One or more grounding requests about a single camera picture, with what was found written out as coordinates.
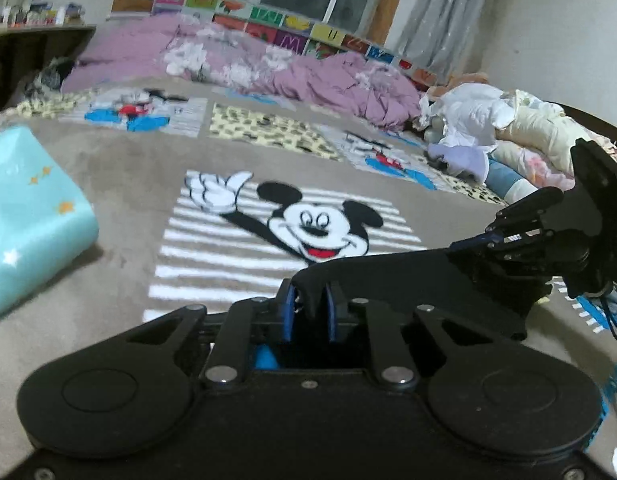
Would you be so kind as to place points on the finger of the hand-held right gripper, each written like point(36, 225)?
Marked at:
point(533, 205)
point(488, 245)

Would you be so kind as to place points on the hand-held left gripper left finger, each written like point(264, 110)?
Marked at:
point(287, 312)

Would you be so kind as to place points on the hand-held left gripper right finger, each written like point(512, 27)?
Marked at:
point(333, 312)

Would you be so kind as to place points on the black pants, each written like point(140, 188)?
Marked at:
point(413, 280)

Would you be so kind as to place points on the pile of unfolded clothes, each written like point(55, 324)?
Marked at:
point(518, 120)

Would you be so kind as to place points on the lavender garment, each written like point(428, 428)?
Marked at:
point(461, 160)

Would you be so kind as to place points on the orange plush toy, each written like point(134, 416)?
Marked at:
point(461, 82)

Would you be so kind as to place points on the cartoon mouse printed blanket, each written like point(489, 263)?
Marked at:
point(128, 170)

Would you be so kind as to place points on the grey sheer curtain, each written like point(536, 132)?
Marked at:
point(438, 10)

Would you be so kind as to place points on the purple floral duvet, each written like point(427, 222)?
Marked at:
point(338, 85)

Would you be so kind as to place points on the colourful alphabet headboard panel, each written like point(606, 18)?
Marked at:
point(288, 40)

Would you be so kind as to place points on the folded teal printed shirt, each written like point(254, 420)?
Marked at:
point(28, 210)

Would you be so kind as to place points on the grey striped cloth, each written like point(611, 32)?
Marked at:
point(48, 77)

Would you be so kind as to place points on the wooden desk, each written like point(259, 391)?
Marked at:
point(38, 45)

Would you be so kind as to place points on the clutter of small desk items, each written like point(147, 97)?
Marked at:
point(38, 15)

